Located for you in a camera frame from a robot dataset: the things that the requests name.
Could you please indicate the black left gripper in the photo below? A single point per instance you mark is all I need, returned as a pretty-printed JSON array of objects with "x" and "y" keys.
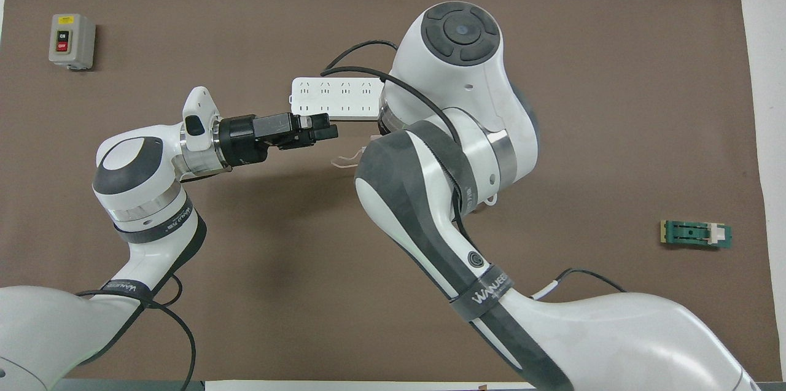
[{"x": 245, "y": 139}]

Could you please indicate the grey on-off switch box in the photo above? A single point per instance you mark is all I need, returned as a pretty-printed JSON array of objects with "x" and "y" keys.
[{"x": 72, "y": 41}]

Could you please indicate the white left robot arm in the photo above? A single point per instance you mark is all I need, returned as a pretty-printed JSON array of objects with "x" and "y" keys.
[{"x": 135, "y": 194}]

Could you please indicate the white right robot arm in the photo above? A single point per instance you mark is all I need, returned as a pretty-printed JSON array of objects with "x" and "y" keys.
[{"x": 466, "y": 102}]

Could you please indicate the brown table mat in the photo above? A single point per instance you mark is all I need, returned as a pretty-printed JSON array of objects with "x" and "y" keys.
[{"x": 614, "y": 102}]

